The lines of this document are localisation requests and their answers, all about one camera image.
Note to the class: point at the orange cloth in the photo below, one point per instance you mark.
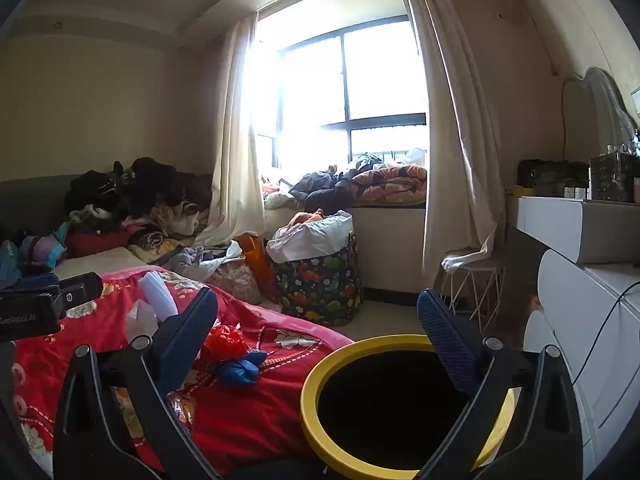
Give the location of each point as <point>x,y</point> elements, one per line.
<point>305,217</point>

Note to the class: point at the orange patterned quilt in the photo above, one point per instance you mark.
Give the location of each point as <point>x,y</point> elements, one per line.
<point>390,182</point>

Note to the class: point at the red plastic bag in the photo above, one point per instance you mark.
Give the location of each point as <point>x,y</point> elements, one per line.
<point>226,341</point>

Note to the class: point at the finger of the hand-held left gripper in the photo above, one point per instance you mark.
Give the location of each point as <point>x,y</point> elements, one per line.
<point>80,287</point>

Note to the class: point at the orange plastic bag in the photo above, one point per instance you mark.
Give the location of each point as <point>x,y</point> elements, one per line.
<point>255,260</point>

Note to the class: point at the white plastic bag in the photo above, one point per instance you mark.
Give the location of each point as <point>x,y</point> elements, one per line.
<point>310,240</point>

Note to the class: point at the pink floral fabric bag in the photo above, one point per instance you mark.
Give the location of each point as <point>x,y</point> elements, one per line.
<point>235,282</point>

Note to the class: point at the dinosaur print laundry basket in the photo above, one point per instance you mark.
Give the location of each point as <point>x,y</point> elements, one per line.
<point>320,285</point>

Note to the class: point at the beige mattress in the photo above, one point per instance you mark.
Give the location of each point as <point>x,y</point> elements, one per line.
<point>100,265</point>

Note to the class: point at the lavender and white clothes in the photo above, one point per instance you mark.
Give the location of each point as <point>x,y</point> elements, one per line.
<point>200,260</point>

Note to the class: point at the red floral blanket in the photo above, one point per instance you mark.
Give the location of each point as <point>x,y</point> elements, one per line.
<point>280,410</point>

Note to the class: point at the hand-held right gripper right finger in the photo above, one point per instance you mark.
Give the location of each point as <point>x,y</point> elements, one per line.
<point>445,340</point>

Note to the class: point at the shiny foil snack wrapper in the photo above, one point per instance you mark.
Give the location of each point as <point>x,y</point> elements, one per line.
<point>181,407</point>

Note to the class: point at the pile of dark clothes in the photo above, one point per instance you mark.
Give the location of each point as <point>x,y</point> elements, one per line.
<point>145,185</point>

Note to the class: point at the crumpled white tissue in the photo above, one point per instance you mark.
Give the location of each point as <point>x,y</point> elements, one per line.
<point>141,321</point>

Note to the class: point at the folded red cloth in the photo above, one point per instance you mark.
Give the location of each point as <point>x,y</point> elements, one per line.
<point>95,242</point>

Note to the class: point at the cream curtain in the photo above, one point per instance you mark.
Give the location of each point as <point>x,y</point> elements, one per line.
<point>455,135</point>
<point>232,160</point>

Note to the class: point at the brown patterned blanket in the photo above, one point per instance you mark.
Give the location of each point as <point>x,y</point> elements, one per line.
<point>157,245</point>

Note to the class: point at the black storage box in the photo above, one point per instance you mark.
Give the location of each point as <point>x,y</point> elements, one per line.
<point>550,177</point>

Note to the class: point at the blue plastic bag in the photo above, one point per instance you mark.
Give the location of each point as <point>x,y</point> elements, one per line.
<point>240,369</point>

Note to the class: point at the grey headboard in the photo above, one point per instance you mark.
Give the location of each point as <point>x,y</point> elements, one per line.
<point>30,200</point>

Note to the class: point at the white dresser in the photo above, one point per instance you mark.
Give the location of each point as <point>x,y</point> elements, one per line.
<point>590,320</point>

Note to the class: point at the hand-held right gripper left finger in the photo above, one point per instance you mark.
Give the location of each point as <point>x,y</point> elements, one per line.
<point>186,327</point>

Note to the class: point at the dark glitter box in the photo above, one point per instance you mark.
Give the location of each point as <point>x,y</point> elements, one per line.
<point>612,177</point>

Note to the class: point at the white cloth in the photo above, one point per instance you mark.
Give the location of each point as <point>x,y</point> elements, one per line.
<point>462,260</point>

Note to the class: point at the blue patterned cloth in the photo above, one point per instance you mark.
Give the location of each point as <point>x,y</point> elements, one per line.
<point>40,252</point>

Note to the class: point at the wavy edged mirror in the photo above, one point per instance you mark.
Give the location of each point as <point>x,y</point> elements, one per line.
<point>605,110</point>

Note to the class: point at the yellow-rimmed black trash bin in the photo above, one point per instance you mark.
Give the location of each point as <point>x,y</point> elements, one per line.
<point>320,385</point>

